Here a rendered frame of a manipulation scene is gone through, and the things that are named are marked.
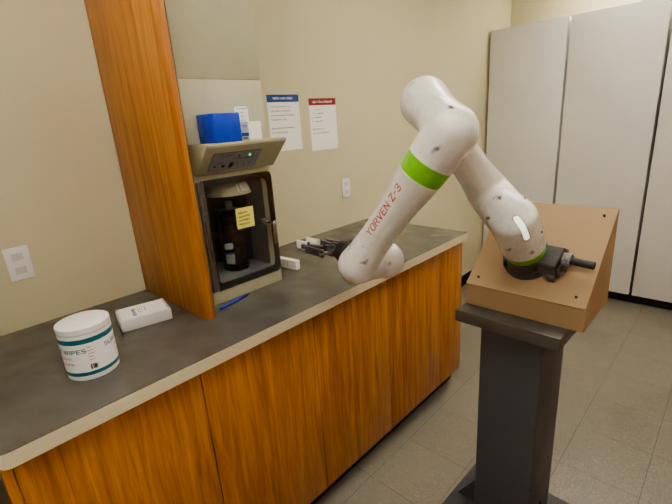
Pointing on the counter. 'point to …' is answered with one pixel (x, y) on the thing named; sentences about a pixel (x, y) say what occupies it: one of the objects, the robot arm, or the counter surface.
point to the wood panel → (152, 148)
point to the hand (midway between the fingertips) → (308, 243)
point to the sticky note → (245, 217)
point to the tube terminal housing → (210, 97)
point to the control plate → (233, 160)
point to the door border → (208, 236)
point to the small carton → (251, 130)
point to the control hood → (202, 153)
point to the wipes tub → (87, 344)
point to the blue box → (219, 127)
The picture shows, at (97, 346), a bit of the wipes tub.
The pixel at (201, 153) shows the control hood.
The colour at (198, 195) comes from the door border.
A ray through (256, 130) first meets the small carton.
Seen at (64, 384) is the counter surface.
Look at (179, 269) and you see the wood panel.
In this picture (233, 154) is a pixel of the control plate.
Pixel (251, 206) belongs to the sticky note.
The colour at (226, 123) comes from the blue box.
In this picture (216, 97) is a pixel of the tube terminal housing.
